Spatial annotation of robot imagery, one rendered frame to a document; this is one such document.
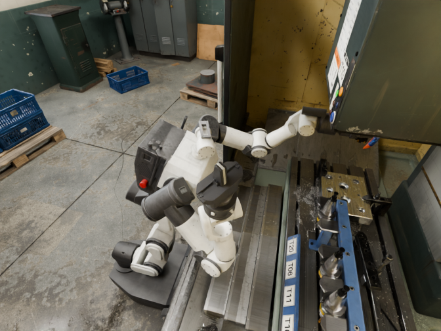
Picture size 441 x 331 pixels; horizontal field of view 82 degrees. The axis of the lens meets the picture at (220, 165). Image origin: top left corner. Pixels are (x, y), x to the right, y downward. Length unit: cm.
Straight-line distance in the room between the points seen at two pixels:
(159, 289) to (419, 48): 185
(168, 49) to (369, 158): 463
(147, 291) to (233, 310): 84
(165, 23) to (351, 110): 518
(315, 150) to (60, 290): 225
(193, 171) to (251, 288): 68
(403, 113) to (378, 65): 16
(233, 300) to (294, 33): 173
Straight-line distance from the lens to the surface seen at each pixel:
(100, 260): 245
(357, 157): 222
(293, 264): 120
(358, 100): 77
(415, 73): 77
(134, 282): 207
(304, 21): 205
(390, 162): 255
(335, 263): 87
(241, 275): 138
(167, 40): 582
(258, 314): 133
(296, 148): 213
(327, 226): 101
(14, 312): 255
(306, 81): 218
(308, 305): 120
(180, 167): 95
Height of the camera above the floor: 199
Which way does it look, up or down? 42 degrees down
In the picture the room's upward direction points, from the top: straight up
